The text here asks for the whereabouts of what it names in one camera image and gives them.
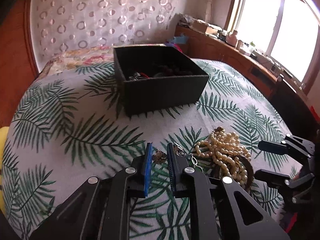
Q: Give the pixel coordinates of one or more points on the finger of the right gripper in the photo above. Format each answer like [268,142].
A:
[272,179]
[279,148]

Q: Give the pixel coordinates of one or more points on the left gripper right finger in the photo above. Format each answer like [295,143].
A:
[186,182]

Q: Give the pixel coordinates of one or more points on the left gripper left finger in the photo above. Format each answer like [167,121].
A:
[129,183]

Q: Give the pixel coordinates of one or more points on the silver engraved bangle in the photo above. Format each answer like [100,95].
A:
[238,167]

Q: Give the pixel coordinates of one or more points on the flower pendant jewelry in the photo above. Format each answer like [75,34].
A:
[159,157]

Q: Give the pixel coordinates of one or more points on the jewelry inside box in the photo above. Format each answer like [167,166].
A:
[161,71]

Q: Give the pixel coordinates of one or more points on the black square jewelry box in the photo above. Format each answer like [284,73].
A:
[152,94]

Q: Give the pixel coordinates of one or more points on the palm leaf print bedspread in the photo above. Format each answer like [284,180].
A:
[71,126]

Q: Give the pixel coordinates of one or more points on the pink ceramic jar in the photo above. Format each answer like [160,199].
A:
[232,39]

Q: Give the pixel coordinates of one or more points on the wooden side cabinet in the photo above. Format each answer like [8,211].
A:
[201,46]

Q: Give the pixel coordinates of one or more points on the window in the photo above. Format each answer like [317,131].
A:
[286,31]

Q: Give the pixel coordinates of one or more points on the blue cloth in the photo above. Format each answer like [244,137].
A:
[182,39]

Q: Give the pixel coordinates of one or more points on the floral quilt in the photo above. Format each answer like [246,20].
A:
[73,59]

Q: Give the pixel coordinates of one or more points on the yellow plush toy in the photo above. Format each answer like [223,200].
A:
[3,137]

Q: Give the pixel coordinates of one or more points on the cardboard box on cabinet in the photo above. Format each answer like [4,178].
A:
[204,27]

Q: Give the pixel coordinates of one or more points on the white circle pattern curtain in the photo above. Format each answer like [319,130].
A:
[64,25]

